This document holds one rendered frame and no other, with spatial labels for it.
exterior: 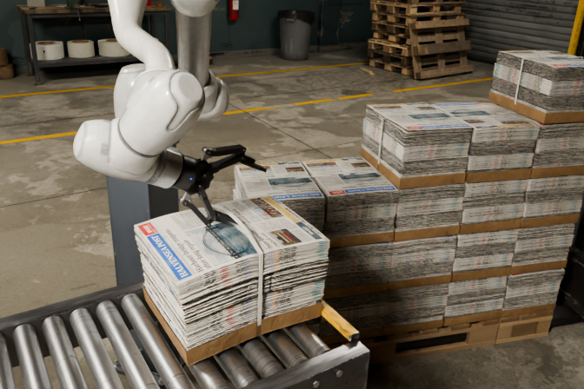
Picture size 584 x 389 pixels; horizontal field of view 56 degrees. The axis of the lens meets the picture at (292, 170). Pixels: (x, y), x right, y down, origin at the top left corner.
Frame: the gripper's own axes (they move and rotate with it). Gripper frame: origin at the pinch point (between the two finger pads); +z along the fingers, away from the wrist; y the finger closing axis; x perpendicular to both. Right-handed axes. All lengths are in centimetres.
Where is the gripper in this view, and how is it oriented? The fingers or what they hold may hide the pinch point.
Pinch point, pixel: (248, 193)
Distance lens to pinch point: 130.4
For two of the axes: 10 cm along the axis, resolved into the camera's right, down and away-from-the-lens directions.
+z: 7.3, 2.8, 6.2
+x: 5.3, 3.4, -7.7
